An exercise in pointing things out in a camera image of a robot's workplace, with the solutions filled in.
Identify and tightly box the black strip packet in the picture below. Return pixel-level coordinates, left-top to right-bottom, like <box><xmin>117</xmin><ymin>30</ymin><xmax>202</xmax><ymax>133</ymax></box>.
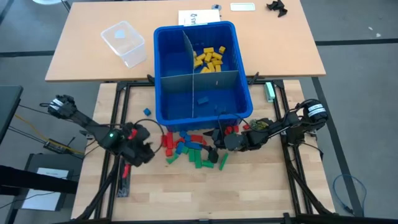
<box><xmin>116</xmin><ymin>157</ymin><xmax>133</xmax><ymax>198</ymax></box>

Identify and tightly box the clear plastic block box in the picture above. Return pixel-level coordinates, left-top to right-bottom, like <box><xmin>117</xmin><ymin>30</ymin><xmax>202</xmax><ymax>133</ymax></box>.
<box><xmin>99</xmin><ymin>20</ymin><xmax>147</xmax><ymax>69</ymax></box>

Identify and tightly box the white rectangular block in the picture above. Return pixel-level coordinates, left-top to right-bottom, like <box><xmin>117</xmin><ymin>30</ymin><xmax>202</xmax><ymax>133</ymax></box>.
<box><xmin>229</xmin><ymin>2</ymin><xmax>256</xmax><ymax>12</ymax></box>

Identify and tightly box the dark flat screen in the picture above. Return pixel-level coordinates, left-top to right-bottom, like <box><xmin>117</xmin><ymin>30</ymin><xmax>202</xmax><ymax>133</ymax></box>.
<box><xmin>0</xmin><ymin>85</ymin><xmax>24</xmax><ymax>146</ymax></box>

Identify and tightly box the small black electronics board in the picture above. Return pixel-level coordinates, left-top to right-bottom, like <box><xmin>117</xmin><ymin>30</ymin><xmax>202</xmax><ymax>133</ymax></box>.
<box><xmin>43</xmin><ymin>139</ymin><xmax>74</xmax><ymax>155</ymax></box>

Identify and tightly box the large blue plastic bin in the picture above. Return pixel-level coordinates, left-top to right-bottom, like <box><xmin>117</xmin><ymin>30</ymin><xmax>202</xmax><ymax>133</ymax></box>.
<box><xmin>153</xmin><ymin>21</ymin><xmax>254</xmax><ymax>133</ymax></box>

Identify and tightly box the blue cable loop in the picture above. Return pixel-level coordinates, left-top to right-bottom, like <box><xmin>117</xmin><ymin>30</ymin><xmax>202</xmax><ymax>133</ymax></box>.
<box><xmin>331</xmin><ymin>173</ymin><xmax>368</xmax><ymax>216</ymax></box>

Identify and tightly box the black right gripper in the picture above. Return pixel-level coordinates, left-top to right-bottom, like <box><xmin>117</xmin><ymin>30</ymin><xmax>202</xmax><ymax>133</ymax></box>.
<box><xmin>203</xmin><ymin>129</ymin><xmax>252</xmax><ymax>164</ymax></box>

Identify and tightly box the black flat case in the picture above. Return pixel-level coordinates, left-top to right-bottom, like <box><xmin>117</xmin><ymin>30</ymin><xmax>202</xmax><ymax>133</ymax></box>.
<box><xmin>14</xmin><ymin>152</ymin><xmax>78</xmax><ymax>212</ymax></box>

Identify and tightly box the black plastic clamp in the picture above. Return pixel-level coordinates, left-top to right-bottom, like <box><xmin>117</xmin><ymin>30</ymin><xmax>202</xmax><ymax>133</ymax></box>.
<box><xmin>266</xmin><ymin>0</ymin><xmax>289</xmax><ymax>18</ymax></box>

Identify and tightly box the artificial succulent in black pot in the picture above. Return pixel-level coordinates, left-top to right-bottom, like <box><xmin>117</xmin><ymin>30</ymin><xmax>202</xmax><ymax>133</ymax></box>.
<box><xmin>251</xmin><ymin>118</ymin><xmax>274</xmax><ymax>131</ymax></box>

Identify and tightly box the pale green rectangular device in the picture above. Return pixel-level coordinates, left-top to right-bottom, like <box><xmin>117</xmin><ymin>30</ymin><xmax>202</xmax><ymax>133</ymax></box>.
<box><xmin>264</xmin><ymin>82</ymin><xmax>276</xmax><ymax>103</ymax></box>

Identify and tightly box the white paper sheet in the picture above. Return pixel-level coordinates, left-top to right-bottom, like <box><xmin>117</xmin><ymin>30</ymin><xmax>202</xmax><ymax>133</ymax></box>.
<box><xmin>21</xmin><ymin>167</ymin><xmax>70</xmax><ymax>212</ymax></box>

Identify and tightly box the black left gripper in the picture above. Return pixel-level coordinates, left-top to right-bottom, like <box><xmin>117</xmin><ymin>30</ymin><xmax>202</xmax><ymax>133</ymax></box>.
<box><xmin>119</xmin><ymin>123</ymin><xmax>155</xmax><ymax>167</ymax></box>

